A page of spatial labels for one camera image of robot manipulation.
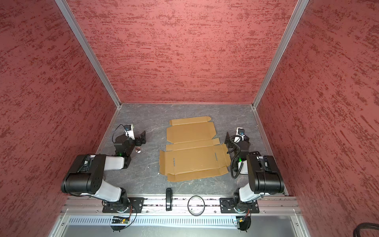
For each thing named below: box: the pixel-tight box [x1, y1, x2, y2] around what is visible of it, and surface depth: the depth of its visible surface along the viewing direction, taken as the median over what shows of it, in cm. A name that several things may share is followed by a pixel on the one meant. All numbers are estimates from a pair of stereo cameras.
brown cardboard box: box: [159, 116, 232, 182], surface depth 96 cm
